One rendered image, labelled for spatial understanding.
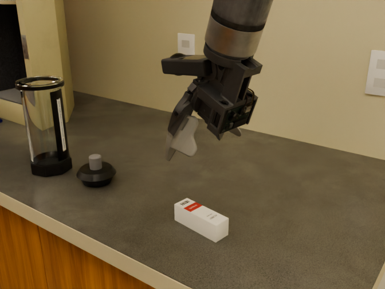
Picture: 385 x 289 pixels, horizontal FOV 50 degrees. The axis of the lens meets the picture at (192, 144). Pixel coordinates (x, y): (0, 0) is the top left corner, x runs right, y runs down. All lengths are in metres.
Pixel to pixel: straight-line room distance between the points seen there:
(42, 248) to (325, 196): 0.65
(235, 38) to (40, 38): 0.89
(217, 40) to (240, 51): 0.03
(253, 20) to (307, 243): 0.43
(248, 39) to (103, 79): 1.25
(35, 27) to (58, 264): 0.70
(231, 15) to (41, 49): 0.90
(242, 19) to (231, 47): 0.04
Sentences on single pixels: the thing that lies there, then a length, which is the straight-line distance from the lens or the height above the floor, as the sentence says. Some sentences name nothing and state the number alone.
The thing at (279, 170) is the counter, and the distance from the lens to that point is 1.06.
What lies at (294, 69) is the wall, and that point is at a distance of 1.26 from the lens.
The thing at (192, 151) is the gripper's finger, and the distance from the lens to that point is 0.64.
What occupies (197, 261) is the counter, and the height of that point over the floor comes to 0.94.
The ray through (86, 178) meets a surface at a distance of 0.96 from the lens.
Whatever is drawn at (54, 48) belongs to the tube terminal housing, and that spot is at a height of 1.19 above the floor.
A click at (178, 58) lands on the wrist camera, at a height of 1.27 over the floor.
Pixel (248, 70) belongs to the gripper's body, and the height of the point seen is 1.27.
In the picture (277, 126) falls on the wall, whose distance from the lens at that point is 1.32.
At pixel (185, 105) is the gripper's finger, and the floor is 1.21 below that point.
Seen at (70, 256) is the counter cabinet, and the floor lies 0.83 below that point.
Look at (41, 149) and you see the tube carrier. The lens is 1.04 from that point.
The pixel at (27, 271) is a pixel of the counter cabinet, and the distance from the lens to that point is 1.17.
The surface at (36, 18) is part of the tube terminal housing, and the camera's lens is 1.35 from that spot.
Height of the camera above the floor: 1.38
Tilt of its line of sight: 22 degrees down
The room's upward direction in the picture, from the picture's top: straight up
